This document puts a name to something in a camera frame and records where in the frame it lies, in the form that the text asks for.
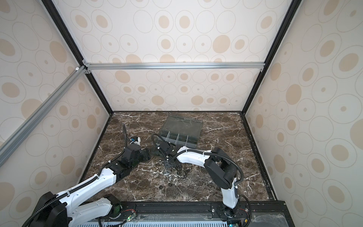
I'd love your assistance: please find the clear plastic organizer box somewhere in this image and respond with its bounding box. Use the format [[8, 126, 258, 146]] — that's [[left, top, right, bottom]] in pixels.
[[160, 115, 203, 148]]

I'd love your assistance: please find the aluminium crossbar left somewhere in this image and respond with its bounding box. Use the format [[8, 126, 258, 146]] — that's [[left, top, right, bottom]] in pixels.
[[1, 66, 86, 166]]

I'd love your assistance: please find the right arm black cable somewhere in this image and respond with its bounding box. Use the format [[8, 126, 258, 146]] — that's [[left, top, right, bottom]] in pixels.
[[151, 133, 253, 227]]

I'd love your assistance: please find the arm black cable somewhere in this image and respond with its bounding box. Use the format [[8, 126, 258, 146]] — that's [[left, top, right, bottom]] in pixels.
[[151, 133, 253, 227], [21, 123, 134, 227]]

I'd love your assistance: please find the aluminium crossbar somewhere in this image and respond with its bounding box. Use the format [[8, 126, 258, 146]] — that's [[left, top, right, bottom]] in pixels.
[[86, 62, 265, 70], [1, 66, 86, 166]]

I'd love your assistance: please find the black corner frame post right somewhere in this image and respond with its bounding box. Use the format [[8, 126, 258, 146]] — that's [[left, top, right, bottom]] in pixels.
[[241, 0, 302, 116]]

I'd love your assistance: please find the black corner frame post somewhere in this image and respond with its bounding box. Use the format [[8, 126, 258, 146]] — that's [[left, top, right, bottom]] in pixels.
[[241, 0, 302, 116], [41, 0, 113, 115]]

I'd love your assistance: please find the aluminium crossbar back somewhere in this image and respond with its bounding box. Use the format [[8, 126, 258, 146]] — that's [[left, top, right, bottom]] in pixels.
[[86, 62, 265, 70]]

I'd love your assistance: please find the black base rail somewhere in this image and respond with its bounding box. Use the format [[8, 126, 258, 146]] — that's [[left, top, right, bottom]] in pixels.
[[49, 201, 293, 227]]

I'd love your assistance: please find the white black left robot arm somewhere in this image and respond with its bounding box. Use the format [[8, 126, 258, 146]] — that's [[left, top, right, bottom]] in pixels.
[[23, 143, 151, 227]]

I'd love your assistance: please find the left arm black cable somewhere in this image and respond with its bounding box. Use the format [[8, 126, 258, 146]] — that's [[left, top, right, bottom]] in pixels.
[[21, 123, 134, 227]]

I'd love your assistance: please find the black corner frame post left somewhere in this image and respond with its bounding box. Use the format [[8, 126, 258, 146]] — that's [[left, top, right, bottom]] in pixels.
[[41, 0, 113, 115]]

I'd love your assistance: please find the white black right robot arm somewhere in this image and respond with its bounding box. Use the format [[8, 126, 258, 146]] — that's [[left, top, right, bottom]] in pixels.
[[154, 141, 244, 209]]

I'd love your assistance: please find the pile of screws and nuts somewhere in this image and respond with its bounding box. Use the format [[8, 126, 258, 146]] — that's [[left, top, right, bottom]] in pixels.
[[150, 160, 194, 187]]

